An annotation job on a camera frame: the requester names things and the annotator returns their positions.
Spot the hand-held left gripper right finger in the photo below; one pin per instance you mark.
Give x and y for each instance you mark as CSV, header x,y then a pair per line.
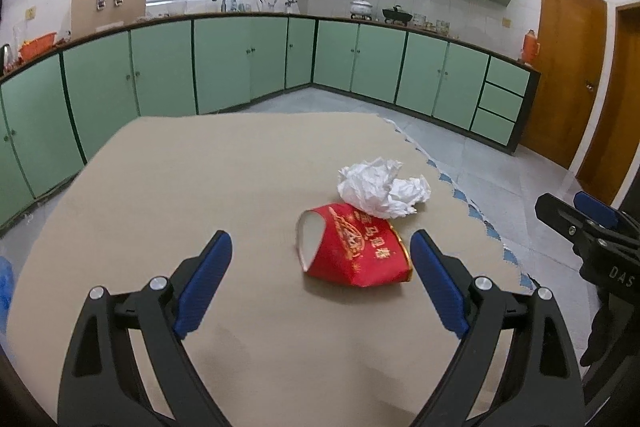
x,y
440,283

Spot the wooden door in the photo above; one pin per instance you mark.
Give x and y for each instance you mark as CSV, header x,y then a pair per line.
x,y
565,67
620,107

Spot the person's right hand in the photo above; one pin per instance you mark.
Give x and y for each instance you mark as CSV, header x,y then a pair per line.
x,y
612,327

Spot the white tissue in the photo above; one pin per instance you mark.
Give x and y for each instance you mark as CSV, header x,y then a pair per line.
x,y
372,187

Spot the green base cabinets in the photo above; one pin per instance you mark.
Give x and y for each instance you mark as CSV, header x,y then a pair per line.
x,y
165,67

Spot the red paper cup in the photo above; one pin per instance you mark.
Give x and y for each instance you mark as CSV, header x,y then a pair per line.
x,y
360,252

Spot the steel kettle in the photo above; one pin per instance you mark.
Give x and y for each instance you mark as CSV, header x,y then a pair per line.
x,y
291,5

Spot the black wok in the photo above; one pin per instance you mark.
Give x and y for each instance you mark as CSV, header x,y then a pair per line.
x,y
397,14

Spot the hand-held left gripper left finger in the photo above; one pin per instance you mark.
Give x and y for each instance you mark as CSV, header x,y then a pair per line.
x,y
205,283

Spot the orange plastic basin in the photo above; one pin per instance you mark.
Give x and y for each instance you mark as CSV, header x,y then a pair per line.
x,y
37,47

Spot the row of glass cups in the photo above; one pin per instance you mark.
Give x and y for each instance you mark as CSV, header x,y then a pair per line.
x,y
432,24

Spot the dark steel faucet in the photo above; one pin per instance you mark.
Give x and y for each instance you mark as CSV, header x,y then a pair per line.
x,y
6,54

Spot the orange thermos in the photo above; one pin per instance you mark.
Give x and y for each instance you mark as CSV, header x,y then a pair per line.
x,y
531,47

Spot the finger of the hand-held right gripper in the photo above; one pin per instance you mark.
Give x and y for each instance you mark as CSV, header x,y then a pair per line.
x,y
557,213
597,207

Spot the blue plastic object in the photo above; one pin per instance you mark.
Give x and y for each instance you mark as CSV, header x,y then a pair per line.
x,y
4,289

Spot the white cooking pot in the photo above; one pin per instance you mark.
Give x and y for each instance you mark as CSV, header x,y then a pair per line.
x,y
361,8

